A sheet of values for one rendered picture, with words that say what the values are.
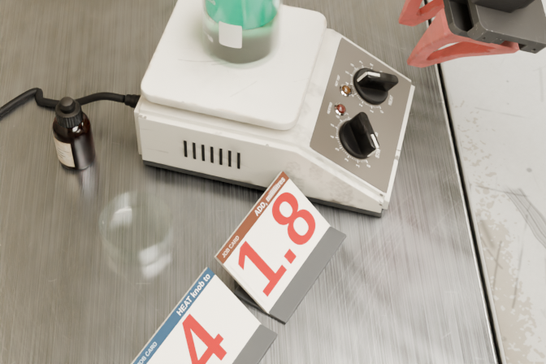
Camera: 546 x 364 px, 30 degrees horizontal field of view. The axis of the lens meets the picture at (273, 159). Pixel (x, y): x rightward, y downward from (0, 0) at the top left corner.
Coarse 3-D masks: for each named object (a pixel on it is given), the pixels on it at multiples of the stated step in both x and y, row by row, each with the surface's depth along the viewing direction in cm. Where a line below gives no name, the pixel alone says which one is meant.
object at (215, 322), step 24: (216, 288) 71; (192, 312) 70; (216, 312) 71; (240, 312) 72; (168, 336) 68; (192, 336) 69; (216, 336) 71; (240, 336) 72; (168, 360) 68; (192, 360) 69; (216, 360) 70
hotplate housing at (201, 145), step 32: (320, 64) 80; (384, 64) 83; (128, 96) 81; (320, 96) 78; (160, 128) 76; (192, 128) 76; (224, 128) 75; (256, 128) 75; (160, 160) 80; (192, 160) 79; (224, 160) 78; (256, 160) 77; (288, 160) 76; (320, 160) 75; (320, 192) 78; (352, 192) 77
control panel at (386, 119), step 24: (336, 72) 80; (336, 96) 79; (408, 96) 83; (336, 120) 77; (384, 120) 80; (312, 144) 75; (336, 144) 76; (384, 144) 79; (360, 168) 77; (384, 168) 78; (384, 192) 77
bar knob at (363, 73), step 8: (360, 72) 81; (368, 72) 79; (376, 72) 80; (384, 72) 80; (360, 80) 80; (368, 80) 79; (376, 80) 79; (384, 80) 80; (392, 80) 80; (360, 88) 80; (368, 88) 80; (376, 88) 80; (384, 88) 81; (360, 96) 80; (368, 96) 80; (376, 96) 80; (384, 96) 81; (376, 104) 80
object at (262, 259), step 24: (288, 192) 76; (264, 216) 75; (288, 216) 76; (312, 216) 77; (264, 240) 74; (288, 240) 76; (240, 264) 73; (264, 264) 74; (288, 264) 75; (264, 288) 74
